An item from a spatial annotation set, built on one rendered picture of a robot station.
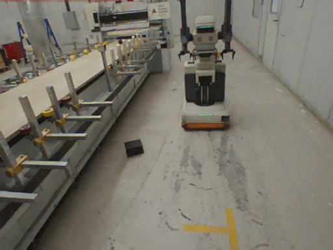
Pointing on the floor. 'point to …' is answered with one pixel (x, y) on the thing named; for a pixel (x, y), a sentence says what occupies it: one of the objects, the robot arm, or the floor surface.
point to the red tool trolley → (13, 51)
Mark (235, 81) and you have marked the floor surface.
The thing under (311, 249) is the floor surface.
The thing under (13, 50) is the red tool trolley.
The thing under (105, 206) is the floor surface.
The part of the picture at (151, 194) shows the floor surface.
